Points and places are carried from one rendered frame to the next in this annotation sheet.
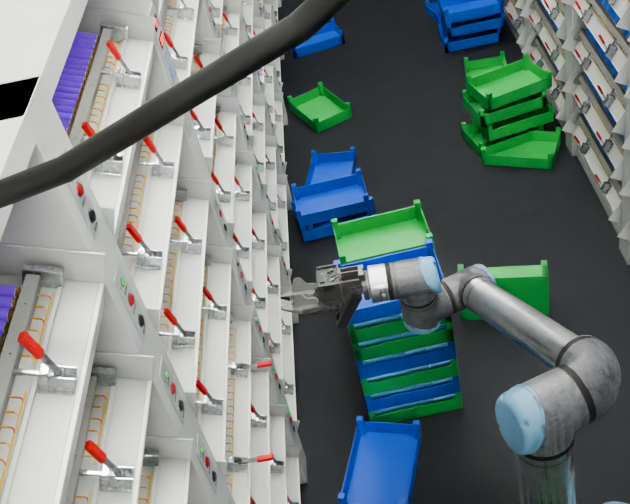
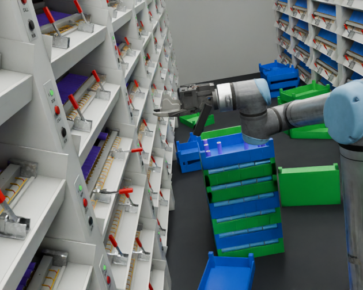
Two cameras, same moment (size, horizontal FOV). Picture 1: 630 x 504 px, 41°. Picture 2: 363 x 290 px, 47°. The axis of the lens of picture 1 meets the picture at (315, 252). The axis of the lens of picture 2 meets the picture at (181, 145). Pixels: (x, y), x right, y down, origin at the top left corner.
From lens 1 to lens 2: 0.99 m
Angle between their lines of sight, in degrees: 18
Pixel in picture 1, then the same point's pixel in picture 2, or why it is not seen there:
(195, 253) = (87, 31)
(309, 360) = (179, 228)
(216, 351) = (96, 109)
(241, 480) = (104, 206)
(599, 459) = not seen: outside the picture
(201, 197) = (101, 23)
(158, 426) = (0, 21)
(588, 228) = not seen: hidden behind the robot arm
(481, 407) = (297, 251)
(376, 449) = (222, 275)
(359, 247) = not seen: hidden behind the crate
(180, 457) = (22, 70)
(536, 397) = not seen: outside the picture
